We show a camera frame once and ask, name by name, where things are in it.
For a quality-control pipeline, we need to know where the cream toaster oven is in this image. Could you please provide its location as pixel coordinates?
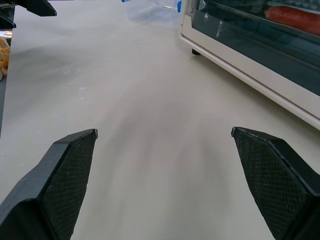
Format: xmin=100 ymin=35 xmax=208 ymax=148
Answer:
xmin=179 ymin=0 xmax=320 ymax=131

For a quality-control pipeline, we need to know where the yellow snack bag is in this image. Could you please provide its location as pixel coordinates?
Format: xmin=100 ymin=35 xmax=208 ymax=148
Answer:
xmin=0 ymin=30 xmax=13 ymax=81

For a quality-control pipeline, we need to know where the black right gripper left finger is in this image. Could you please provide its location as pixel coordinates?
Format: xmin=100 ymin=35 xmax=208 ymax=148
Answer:
xmin=0 ymin=128 xmax=99 ymax=240

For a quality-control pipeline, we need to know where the red sausage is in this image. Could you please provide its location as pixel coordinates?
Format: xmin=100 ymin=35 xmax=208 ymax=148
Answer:
xmin=264 ymin=5 xmax=320 ymax=36

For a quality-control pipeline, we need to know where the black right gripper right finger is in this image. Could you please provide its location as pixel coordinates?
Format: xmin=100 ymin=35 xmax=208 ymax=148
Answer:
xmin=230 ymin=126 xmax=320 ymax=240

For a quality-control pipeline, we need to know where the clear plastic container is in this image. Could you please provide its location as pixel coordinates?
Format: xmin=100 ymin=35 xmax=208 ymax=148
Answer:
xmin=121 ymin=0 xmax=184 ymax=29

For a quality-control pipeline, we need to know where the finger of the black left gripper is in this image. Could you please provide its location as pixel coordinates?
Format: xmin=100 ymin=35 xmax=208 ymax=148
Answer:
xmin=14 ymin=0 xmax=58 ymax=17
xmin=0 ymin=0 xmax=17 ymax=29

